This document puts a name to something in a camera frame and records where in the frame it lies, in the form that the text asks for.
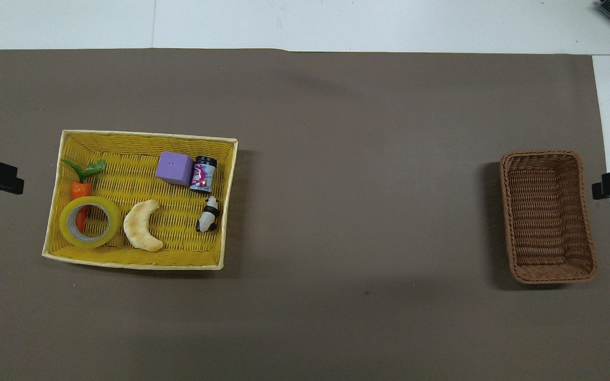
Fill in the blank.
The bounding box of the yellow woven basket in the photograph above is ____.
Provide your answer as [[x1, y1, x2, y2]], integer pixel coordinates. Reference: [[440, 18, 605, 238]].
[[42, 130, 239, 271]]

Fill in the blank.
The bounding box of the yellow tape roll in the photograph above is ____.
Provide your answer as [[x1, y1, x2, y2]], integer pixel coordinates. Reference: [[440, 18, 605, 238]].
[[59, 196, 122, 250]]

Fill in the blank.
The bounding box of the brown wicker basket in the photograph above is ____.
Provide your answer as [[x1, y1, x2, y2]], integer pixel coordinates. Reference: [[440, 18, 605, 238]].
[[499, 150, 598, 285]]

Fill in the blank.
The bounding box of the panda figurine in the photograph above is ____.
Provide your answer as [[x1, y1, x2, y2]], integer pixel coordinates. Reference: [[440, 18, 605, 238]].
[[195, 196, 221, 233]]

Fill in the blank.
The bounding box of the small black can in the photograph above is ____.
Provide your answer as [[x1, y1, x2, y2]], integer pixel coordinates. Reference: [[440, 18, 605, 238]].
[[190, 156, 218, 194]]

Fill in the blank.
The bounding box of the purple cube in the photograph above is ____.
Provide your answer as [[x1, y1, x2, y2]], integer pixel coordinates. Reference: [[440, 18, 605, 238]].
[[155, 151, 194, 186]]

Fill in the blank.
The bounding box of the crescent bread toy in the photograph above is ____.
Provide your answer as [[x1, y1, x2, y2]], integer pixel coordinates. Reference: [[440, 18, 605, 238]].
[[123, 199, 164, 252]]

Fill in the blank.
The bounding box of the toy carrot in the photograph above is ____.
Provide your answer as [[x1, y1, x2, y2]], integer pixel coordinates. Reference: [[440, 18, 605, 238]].
[[61, 159, 106, 233]]

